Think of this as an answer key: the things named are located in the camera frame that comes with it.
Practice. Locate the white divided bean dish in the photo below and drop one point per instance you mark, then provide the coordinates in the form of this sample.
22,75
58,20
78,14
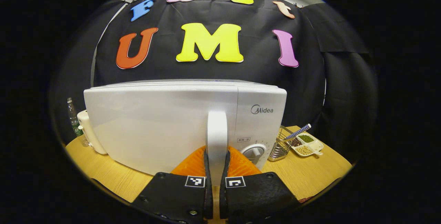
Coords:
308,144

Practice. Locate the white microwave oven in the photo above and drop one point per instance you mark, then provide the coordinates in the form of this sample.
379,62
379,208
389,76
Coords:
155,124

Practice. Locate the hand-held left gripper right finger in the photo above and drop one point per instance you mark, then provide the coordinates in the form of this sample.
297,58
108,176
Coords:
223,200

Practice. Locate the white kettle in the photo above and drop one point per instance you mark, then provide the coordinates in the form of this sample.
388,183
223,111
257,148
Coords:
91,134

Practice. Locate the black backdrop cloth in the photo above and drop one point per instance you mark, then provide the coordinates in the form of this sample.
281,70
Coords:
165,69

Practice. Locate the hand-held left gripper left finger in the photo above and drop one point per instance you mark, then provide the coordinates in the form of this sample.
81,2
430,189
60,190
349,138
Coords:
208,200

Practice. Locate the clear plastic water bottle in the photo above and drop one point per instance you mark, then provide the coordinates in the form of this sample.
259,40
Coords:
74,120

